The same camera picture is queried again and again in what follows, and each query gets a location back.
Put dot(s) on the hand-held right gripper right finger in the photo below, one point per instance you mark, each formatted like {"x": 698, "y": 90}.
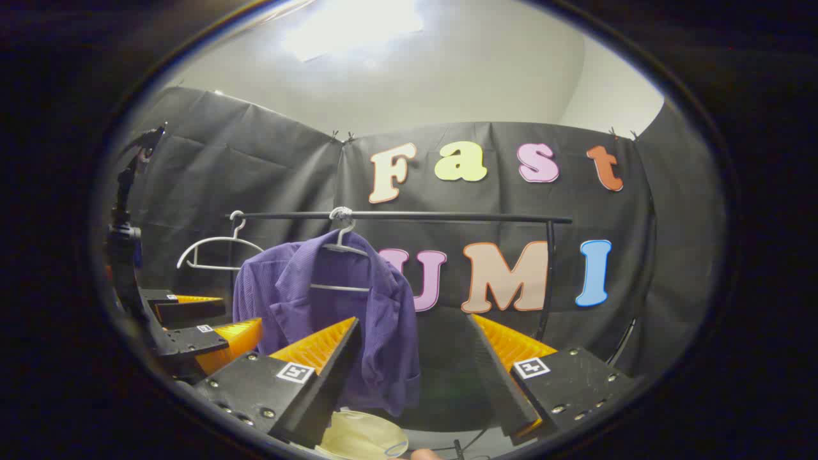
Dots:
{"x": 498, "y": 383}

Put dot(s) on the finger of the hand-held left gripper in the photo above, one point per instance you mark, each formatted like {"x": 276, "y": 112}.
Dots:
{"x": 185, "y": 310}
{"x": 185, "y": 342}

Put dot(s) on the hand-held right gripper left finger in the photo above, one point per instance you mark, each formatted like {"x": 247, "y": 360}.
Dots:
{"x": 332, "y": 377}

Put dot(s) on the purple knit shirt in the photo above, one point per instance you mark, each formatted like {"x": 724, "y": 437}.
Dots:
{"x": 383, "y": 306}

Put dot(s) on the white plastic hanger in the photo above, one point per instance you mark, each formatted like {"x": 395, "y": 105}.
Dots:
{"x": 220, "y": 238}
{"x": 342, "y": 248}

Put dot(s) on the black clothes rack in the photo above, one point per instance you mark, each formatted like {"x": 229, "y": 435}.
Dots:
{"x": 447, "y": 217}

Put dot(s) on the black backdrop cloth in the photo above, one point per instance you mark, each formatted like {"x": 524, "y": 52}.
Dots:
{"x": 255, "y": 166}

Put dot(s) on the ceiling light panel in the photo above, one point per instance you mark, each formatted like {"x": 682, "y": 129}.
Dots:
{"x": 351, "y": 25}

